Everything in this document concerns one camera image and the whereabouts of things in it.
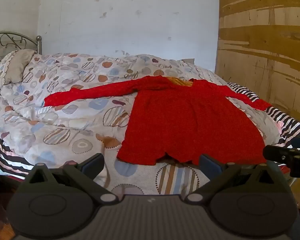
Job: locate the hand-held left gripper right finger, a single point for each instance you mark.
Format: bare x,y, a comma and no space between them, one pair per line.
207,165

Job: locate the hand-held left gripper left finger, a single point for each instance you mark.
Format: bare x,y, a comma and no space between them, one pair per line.
95,164

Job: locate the red long-sleeved top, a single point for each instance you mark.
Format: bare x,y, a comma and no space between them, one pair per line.
180,125

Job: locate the patterned quilt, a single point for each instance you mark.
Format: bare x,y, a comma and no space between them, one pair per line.
72,120

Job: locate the black and white striped bedsheet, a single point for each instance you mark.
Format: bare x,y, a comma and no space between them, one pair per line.
5,155

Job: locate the beige pillow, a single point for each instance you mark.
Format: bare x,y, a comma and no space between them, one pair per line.
11,67

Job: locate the metal bed headboard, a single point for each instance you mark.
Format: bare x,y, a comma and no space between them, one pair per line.
10,41

